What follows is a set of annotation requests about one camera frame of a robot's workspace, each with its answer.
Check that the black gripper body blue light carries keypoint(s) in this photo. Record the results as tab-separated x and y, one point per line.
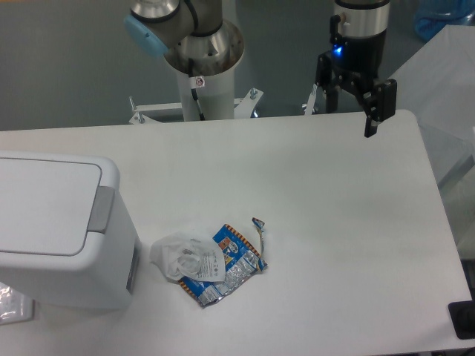
357	42

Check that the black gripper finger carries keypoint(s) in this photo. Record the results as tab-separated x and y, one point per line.
324	80
378	103

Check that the white push-lid trash can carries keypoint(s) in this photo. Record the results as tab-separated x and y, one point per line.
67	238

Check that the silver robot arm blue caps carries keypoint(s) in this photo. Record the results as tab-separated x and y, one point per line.
204	49

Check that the clear plastic bag under can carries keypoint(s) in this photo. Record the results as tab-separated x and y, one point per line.
15	306

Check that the white covered side table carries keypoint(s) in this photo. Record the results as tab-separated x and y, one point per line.
437	85

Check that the blue plastic bag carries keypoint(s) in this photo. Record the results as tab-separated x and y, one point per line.
432	16

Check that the blue foil snack wrapper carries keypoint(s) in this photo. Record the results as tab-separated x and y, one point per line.
241	258

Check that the crumpled white plastic bag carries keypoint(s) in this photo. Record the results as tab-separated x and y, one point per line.
182	255

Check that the black device at table edge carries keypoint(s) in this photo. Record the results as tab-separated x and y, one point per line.
462	316

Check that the white metal base bracket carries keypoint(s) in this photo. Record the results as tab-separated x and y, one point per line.
163	109

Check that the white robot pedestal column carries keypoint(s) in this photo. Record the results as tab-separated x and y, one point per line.
206	98

